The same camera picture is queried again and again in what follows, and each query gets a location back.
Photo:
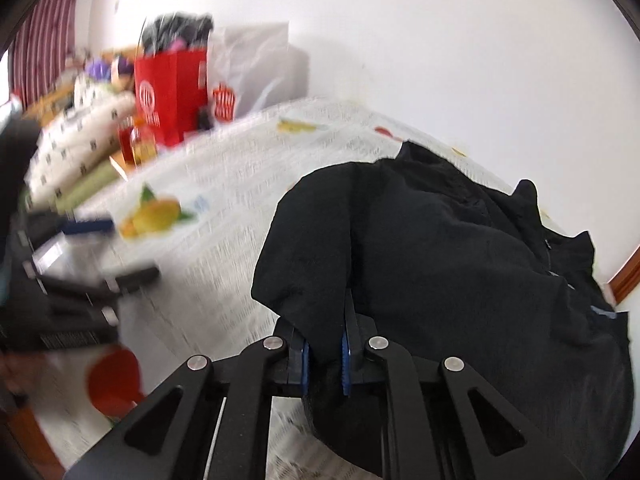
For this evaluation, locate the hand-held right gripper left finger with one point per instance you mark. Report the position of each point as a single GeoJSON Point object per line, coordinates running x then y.
{"type": "Point", "coordinates": [303, 371]}

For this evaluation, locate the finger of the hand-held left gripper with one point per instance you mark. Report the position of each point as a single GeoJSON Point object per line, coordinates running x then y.
{"type": "Point", "coordinates": [90, 226]}
{"type": "Point", "coordinates": [135, 279]}

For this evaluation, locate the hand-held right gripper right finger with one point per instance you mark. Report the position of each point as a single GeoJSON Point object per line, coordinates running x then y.
{"type": "Point", "coordinates": [346, 367]}

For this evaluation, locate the black jacket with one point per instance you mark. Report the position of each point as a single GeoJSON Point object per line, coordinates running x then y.
{"type": "Point", "coordinates": [450, 260]}

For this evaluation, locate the dark clothes bundle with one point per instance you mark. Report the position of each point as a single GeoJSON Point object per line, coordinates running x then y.
{"type": "Point", "coordinates": [175, 32]}

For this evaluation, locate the green cushion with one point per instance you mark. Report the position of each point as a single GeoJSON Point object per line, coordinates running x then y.
{"type": "Point", "coordinates": [90, 185]}

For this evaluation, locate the white patterned pillow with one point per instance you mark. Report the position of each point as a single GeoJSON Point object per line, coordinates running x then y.
{"type": "Point", "coordinates": [80, 140]}

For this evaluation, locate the bottle of orange liquid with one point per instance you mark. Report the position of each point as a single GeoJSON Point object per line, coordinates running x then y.
{"type": "Point", "coordinates": [136, 142]}

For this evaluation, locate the white fruit print bedsheet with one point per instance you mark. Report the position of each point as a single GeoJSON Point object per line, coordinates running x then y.
{"type": "Point", "coordinates": [230, 185]}

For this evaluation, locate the red paper bag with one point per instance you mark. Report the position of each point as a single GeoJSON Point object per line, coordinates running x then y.
{"type": "Point", "coordinates": [170, 95]}

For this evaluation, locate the purple plush toy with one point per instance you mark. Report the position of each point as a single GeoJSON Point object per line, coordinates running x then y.
{"type": "Point", "coordinates": [107, 71]}

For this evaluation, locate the red striped curtain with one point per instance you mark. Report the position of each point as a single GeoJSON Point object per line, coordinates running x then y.
{"type": "Point", "coordinates": [45, 45]}

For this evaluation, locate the white plastic bag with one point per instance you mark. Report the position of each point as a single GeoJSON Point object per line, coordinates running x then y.
{"type": "Point", "coordinates": [250, 70]}

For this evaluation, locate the brown wooden door frame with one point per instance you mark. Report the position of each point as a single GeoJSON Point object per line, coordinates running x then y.
{"type": "Point", "coordinates": [625, 280]}

